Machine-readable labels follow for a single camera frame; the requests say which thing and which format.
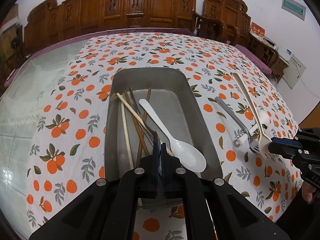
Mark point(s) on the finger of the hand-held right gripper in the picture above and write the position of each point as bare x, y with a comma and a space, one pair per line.
282, 147

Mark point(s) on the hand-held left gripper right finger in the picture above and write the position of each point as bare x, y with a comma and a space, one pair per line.
164, 170

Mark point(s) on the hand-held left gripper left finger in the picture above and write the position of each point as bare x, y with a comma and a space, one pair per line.
156, 170

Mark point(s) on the cream plastic fork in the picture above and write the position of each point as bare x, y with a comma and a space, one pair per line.
264, 142

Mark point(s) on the large white plastic spoon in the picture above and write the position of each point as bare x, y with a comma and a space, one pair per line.
190, 155

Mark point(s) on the light wooden chopstick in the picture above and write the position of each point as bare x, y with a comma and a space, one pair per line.
130, 107
127, 135

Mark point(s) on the brown wooden chopstick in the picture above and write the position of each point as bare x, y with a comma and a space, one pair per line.
148, 94
138, 127

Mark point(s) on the rectangular metal tray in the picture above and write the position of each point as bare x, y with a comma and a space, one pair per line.
180, 115

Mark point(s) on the person's right hand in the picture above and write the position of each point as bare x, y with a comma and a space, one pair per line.
308, 192

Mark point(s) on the small white ceramic spoon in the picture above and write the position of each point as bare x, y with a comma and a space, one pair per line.
263, 118

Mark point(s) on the small purple seat cushion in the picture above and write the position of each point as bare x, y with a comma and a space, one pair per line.
255, 58

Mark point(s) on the white appliance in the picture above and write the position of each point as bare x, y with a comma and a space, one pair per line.
285, 52

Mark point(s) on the wooden side chair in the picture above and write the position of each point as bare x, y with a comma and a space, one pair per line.
262, 51

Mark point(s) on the orange print tablecloth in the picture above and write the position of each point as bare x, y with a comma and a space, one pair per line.
75, 110

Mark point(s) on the red desk calendar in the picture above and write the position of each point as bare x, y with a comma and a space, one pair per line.
257, 29

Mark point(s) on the carved wooden armchair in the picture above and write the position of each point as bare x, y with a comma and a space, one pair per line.
225, 15

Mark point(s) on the long purple seat cushion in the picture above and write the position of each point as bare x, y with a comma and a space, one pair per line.
50, 50

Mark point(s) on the carved wooden bench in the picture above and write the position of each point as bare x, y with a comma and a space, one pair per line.
120, 7

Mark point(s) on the cardboard box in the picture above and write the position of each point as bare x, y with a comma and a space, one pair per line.
10, 17

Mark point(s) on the white wall box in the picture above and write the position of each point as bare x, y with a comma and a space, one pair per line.
296, 72

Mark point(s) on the green wall panel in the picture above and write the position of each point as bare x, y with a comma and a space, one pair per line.
293, 8

